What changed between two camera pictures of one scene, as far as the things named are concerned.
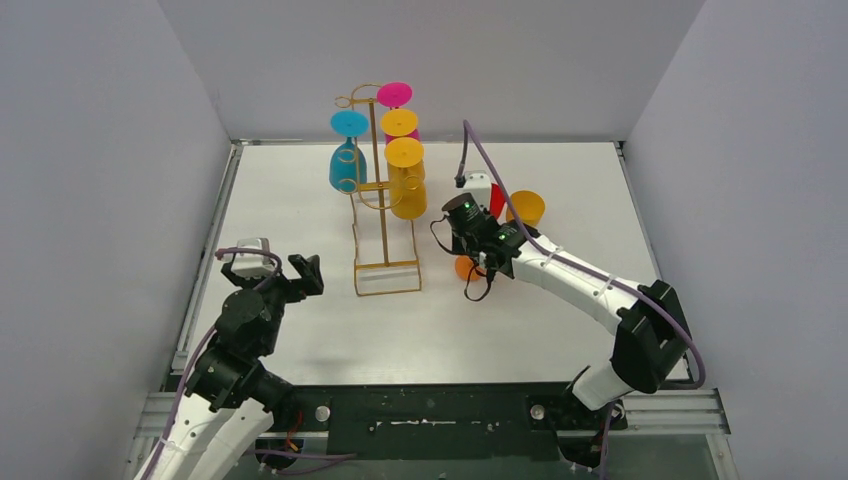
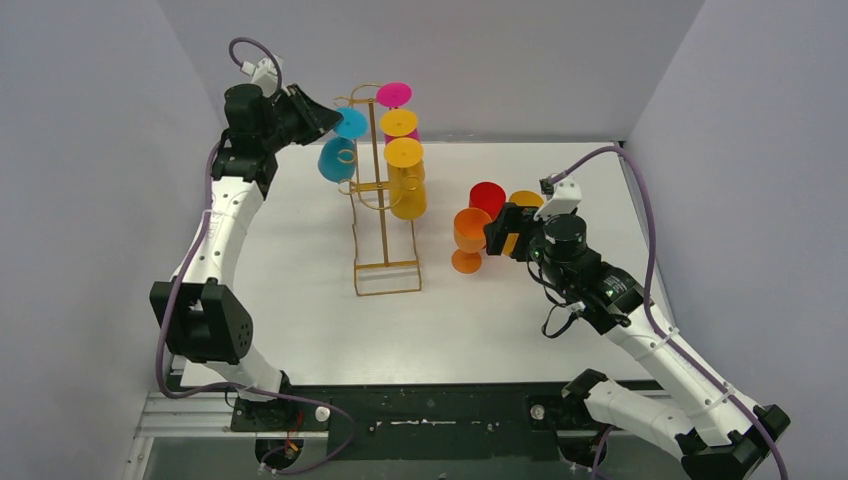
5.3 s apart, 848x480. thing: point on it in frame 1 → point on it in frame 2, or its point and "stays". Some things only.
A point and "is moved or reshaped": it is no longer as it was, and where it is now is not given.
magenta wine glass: x=395 y=95 stays
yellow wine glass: x=398 y=122 stays
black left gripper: x=296 y=282 → x=303 y=114
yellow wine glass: x=408 y=189 stays
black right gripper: x=458 y=242 → x=515 y=218
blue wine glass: x=347 y=160 is moved or reshaped
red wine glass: x=497 y=199 stays
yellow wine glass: x=529 y=205 stays
